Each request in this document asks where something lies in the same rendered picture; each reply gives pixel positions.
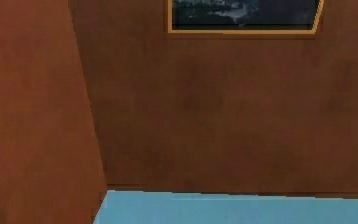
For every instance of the dark picture in orange frame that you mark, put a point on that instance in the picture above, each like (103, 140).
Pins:
(243, 15)

